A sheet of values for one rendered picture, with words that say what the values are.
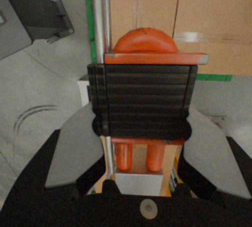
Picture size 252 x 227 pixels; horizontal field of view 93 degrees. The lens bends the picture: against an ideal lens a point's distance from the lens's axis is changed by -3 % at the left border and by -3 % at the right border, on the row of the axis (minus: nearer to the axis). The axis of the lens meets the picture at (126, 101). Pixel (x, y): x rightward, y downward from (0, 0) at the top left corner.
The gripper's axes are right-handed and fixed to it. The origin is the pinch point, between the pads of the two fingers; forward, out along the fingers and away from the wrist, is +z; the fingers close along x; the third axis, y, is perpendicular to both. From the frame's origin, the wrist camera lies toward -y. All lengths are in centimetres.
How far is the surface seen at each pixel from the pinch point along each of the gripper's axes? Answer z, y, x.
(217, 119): 119, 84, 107
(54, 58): 121, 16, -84
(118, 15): 67, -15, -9
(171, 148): 26.1, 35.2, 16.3
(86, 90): 62, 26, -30
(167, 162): 26, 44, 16
